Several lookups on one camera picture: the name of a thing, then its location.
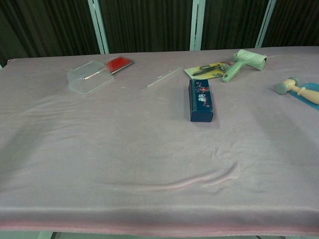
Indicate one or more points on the mint green lint roller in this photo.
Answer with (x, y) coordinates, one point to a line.
(249, 59)

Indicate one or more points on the wooden toy hammer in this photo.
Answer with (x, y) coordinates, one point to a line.
(311, 95)

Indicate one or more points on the razor in yellow blister pack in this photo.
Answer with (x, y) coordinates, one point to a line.
(199, 72)

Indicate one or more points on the white frame post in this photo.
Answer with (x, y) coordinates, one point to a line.
(266, 22)
(98, 25)
(197, 25)

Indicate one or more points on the pink tablecloth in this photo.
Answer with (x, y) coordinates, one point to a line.
(124, 149)

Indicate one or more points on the blue plastic tray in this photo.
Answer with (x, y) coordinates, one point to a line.
(309, 87)

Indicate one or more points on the dark blue glasses case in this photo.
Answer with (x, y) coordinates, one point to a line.
(202, 104)

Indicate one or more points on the red flat card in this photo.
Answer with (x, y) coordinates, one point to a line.
(119, 63)

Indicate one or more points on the clear plastic container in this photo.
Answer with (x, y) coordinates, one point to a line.
(87, 79)

